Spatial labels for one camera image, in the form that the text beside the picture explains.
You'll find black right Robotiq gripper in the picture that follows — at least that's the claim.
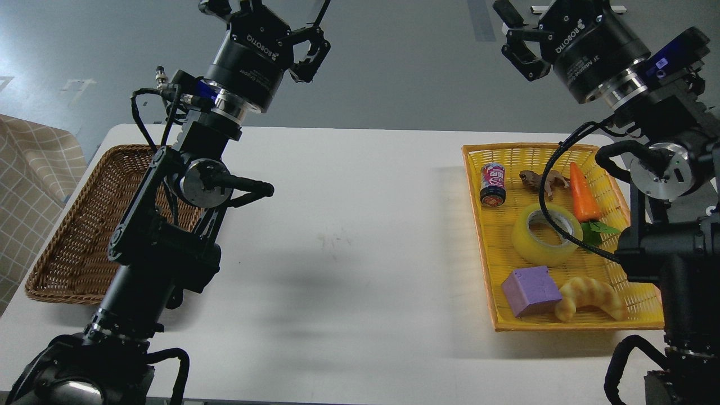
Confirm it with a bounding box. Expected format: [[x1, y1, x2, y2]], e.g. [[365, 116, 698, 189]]
[[493, 1, 651, 104]]

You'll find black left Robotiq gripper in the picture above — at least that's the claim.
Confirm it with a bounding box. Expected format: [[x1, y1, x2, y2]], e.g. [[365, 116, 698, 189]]
[[198, 0, 331, 113]]

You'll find yellow tape roll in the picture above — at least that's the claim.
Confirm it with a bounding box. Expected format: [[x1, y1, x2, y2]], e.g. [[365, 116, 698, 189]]
[[511, 203, 583, 267]]

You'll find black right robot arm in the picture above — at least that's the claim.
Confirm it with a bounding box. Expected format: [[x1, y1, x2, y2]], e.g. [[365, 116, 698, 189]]
[[493, 1, 719, 404]]

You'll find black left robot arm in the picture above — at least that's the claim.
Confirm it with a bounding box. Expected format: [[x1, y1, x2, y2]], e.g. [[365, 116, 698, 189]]
[[7, 1, 331, 404]]

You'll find brown toy animal figure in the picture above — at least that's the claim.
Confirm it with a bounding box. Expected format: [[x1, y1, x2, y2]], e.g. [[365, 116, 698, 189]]
[[519, 170, 570, 201]]

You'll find orange toy carrot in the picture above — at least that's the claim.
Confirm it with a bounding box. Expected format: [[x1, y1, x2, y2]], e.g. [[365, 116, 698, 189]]
[[569, 162, 620, 247]]

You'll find small drink can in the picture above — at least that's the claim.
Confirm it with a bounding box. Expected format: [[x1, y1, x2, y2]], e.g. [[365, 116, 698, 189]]
[[479, 162, 506, 208]]

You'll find yellow plastic basket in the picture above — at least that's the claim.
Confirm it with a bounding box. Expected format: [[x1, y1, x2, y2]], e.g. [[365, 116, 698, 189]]
[[462, 143, 665, 332]]

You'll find beige checkered cloth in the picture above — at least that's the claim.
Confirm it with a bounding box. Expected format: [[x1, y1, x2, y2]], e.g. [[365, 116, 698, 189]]
[[1, 115, 87, 311]]

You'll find toy croissant bread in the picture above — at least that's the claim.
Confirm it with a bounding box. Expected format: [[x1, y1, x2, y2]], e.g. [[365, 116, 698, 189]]
[[555, 276, 628, 322]]

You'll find purple foam cube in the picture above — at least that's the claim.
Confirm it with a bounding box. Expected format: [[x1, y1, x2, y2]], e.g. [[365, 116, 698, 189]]
[[501, 265, 563, 318]]

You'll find brown wicker basket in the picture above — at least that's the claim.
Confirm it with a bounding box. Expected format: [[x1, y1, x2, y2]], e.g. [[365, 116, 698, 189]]
[[25, 145, 203, 305]]

